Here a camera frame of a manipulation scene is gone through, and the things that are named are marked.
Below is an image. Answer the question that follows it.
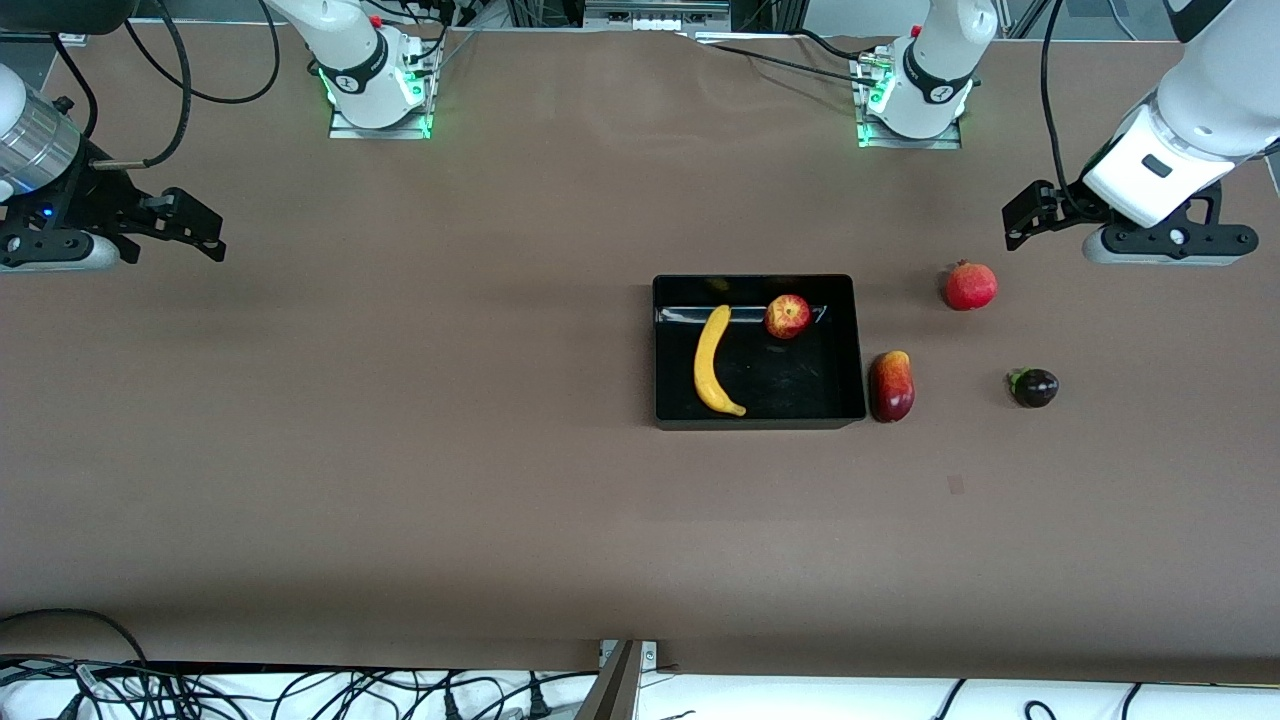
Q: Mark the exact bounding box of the metal table edge bracket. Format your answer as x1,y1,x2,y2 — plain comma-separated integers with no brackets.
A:
575,640,661,720

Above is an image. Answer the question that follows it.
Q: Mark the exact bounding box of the red pomegranate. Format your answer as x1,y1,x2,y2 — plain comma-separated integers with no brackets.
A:
944,260,999,312

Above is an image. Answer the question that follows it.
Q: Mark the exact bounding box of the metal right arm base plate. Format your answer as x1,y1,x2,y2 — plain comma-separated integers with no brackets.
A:
328,40,433,141

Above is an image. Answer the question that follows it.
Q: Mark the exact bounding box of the red yellow apple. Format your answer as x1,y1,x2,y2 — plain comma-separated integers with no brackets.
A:
764,293,812,341

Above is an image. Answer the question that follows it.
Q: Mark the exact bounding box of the dark purple eggplant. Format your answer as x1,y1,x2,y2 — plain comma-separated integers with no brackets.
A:
1006,367,1060,409

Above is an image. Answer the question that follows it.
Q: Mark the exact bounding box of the black looping cable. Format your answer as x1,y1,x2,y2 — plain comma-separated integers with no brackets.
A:
122,0,281,105

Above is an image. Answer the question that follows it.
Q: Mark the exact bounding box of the red yellow mango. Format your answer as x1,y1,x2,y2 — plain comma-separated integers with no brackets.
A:
868,350,916,424

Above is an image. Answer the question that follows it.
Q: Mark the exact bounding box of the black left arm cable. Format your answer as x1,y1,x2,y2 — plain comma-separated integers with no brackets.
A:
1040,0,1081,216

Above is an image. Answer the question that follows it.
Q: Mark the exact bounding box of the yellow banana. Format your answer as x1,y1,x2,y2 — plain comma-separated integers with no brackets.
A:
694,304,748,418

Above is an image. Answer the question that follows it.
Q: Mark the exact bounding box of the thick black gripper cable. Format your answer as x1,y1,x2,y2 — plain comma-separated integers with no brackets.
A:
95,0,193,169

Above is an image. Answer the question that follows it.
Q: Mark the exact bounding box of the black plastic box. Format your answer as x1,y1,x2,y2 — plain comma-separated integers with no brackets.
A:
652,274,868,432

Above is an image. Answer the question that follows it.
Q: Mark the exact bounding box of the white power strip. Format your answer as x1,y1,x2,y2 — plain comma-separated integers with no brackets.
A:
585,0,731,31

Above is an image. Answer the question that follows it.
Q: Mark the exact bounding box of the brown table cover sheet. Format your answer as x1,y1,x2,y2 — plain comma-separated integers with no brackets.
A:
0,20,1280,683

